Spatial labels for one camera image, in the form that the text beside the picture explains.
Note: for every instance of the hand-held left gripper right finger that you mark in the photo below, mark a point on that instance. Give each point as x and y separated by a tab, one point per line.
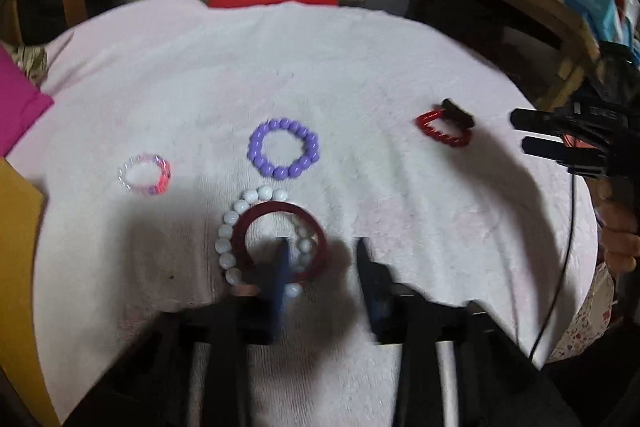
374	292

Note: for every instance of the pale pink towel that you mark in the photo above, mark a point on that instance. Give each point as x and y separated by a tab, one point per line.
200	82

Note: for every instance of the dark red bangle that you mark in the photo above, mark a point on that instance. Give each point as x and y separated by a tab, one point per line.
240	237

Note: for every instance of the pink cushion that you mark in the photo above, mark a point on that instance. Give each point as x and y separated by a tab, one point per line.
15	107

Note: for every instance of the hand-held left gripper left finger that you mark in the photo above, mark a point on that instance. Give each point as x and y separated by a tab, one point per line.
281	277

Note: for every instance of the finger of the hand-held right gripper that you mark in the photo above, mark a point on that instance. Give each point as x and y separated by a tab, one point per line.
560	154
550	121

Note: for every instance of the person's right hand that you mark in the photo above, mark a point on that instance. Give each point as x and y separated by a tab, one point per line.
620	237

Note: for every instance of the wooden side table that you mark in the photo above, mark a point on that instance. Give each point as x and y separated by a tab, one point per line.
540	17

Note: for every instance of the heart print cloth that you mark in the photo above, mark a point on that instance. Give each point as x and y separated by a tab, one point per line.
590	317

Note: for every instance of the orange box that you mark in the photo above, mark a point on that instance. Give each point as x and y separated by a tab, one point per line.
20	282

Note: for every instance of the floral patterned cloth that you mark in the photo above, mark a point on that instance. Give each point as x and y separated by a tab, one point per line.
32	62

